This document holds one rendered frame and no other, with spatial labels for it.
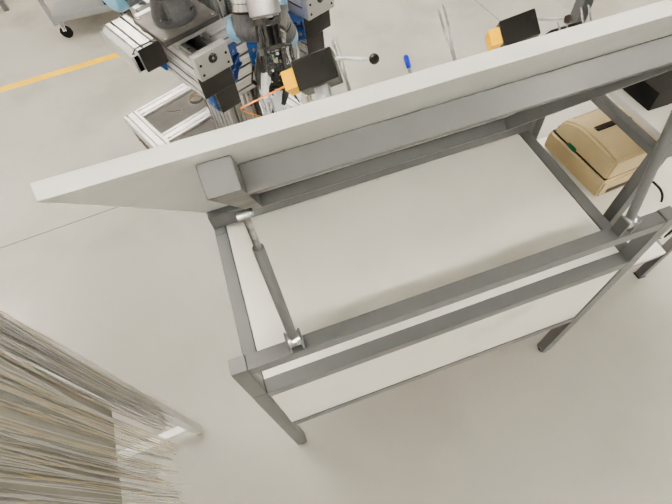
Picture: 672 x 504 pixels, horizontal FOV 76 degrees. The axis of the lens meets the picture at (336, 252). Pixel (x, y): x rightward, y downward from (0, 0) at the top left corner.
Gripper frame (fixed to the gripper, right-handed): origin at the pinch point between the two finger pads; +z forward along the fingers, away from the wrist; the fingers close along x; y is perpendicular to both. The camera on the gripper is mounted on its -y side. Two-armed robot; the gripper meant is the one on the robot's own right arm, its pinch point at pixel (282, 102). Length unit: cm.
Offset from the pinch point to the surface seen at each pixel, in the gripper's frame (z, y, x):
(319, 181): 25.7, -3.3, 6.6
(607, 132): 33, 11, 106
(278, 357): 45, 41, -23
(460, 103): -7, 64, 10
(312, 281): 51, 10, -5
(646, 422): 146, 48, 108
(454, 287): 42, 44, 21
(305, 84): -13, 58, -10
